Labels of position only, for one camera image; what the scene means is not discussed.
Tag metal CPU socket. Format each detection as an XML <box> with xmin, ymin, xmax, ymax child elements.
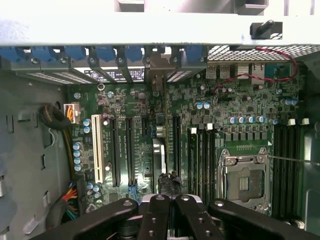
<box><xmin>217</xmin><ymin>147</ymin><xmax>272</xmax><ymax>217</ymax></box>

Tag white power connector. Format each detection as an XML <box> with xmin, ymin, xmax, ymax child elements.
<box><xmin>63</xmin><ymin>103</ymin><xmax>81</xmax><ymax>125</ymax></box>

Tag blue card retention clip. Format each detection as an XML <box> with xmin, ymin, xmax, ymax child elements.
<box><xmin>124</xmin><ymin>46</ymin><xmax>145</xmax><ymax>61</ymax></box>
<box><xmin>31</xmin><ymin>46</ymin><xmax>55</xmax><ymax>63</ymax></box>
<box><xmin>0</xmin><ymin>46</ymin><xmax>28</xmax><ymax>63</ymax></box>
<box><xmin>184</xmin><ymin>44</ymin><xmax>204</xmax><ymax>63</ymax></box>
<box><xmin>96</xmin><ymin>46</ymin><xmax>117</xmax><ymax>62</ymax></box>
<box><xmin>63</xmin><ymin>46</ymin><xmax>87</xmax><ymax>62</ymax></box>

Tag red black twisted wire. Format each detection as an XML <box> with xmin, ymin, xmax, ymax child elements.
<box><xmin>212</xmin><ymin>46</ymin><xmax>298</xmax><ymax>95</ymax></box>

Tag thin metal locking lever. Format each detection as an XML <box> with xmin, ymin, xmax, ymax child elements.
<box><xmin>266</xmin><ymin>154</ymin><xmax>320</xmax><ymax>166</ymax></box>

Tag short black expansion slot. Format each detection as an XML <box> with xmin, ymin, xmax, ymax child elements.
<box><xmin>141</xmin><ymin>117</ymin><xmax>150</xmax><ymax>136</ymax></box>

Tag open black PC case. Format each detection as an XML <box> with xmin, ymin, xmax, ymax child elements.
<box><xmin>0</xmin><ymin>9</ymin><xmax>320</xmax><ymax>240</ymax></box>

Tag long black expansion slot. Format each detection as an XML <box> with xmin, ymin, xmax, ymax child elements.
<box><xmin>109</xmin><ymin>117</ymin><xmax>121</xmax><ymax>188</ymax></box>
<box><xmin>124</xmin><ymin>117</ymin><xmax>137</xmax><ymax>187</ymax></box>
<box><xmin>172</xmin><ymin>116</ymin><xmax>182</xmax><ymax>178</ymax></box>

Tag coloured power wires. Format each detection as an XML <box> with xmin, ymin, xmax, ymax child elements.
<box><xmin>62</xmin><ymin>182</ymin><xmax>81</xmax><ymax>218</ymax></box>

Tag white expansion slot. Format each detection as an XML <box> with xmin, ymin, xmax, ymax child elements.
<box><xmin>91</xmin><ymin>114</ymin><xmax>105</xmax><ymax>184</ymax></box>

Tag green motherboard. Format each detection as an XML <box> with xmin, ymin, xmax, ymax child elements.
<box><xmin>66</xmin><ymin>74</ymin><xmax>306</xmax><ymax>218</ymax></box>

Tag black case lock latch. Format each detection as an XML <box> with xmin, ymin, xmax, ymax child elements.
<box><xmin>249</xmin><ymin>19</ymin><xmax>284</xmax><ymax>40</ymax></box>

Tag black sleeved cable bundle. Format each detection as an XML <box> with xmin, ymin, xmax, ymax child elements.
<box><xmin>38</xmin><ymin>104</ymin><xmax>76</xmax><ymax>181</ymax></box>

